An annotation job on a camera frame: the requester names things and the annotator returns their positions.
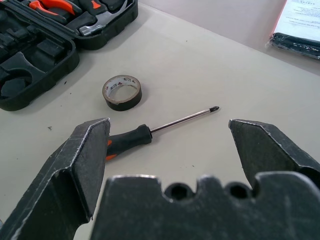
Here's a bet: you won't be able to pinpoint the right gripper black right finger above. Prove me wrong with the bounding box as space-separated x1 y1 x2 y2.
228 118 320 188

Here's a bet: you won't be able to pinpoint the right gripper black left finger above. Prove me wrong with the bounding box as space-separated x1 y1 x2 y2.
0 117 112 240

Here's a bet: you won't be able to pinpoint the black orange handled screwdriver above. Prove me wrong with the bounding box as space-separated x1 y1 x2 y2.
104 106 221 161

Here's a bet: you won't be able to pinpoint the black tape roll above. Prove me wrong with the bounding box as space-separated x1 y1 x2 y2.
101 74 143 112

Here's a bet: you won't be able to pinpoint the black tool case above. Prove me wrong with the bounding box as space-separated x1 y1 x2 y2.
0 0 140 112

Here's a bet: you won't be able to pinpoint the dark item in clear bag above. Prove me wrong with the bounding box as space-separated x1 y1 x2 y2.
264 32 320 61

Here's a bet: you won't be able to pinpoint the stack of papers booklet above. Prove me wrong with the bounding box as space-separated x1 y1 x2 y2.
272 0 320 43

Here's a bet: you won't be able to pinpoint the steel claw hammer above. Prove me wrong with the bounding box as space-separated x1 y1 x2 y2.
78 0 120 37

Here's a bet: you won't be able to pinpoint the orange handled pliers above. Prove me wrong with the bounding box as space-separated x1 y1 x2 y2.
28 0 82 16

